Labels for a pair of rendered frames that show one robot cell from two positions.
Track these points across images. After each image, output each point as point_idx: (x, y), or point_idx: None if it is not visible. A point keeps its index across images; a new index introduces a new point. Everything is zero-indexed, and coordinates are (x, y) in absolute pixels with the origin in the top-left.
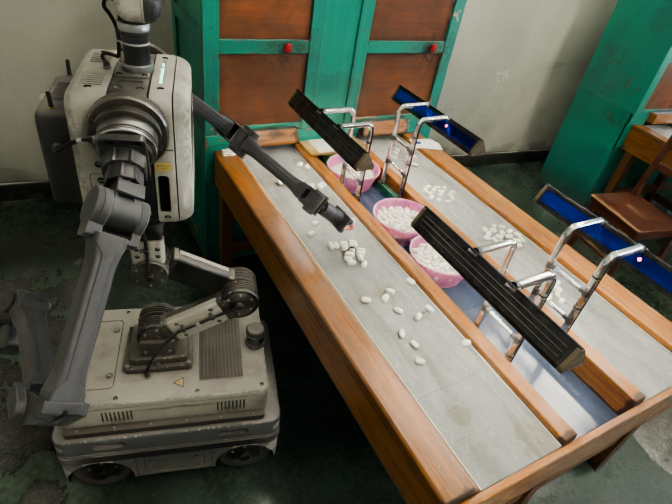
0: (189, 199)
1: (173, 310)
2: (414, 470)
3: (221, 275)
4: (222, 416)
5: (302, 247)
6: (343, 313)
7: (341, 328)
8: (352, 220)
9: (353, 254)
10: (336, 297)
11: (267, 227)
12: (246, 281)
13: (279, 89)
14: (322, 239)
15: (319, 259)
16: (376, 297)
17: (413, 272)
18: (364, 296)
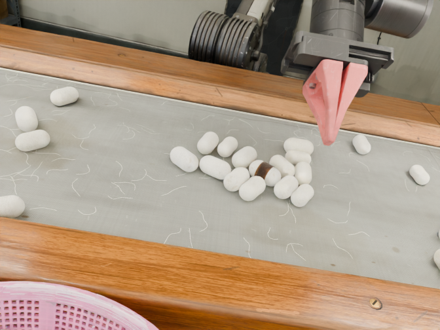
0: None
1: (253, 67)
2: None
3: (239, 6)
4: None
5: (297, 99)
6: (65, 51)
7: (40, 36)
8: (300, 44)
9: (235, 154)
10: (112, 63)
11: (381, 95)
12: (220, 19)
13: None
14: (338, 160)
15: (256, 120)
16: (54, 122)
17: (12, 221)
18: (81, 110)
